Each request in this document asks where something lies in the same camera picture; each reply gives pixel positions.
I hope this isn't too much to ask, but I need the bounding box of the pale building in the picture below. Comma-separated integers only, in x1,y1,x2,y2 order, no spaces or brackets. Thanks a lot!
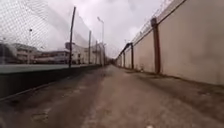
64,41,105,66

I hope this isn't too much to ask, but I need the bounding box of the brown dirt road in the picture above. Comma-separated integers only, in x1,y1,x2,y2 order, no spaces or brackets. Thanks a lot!
0,64,224,128

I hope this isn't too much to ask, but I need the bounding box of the low grey building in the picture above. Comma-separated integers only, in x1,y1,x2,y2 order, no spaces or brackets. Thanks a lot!
0,42,70,65

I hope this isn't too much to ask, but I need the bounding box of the chain-link fence on low wall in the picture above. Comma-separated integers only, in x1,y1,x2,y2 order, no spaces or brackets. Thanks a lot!
0,0,107,100

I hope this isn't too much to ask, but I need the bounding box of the beige wall with brown pillars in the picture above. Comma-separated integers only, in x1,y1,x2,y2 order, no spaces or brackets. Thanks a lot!
115,0,224,87

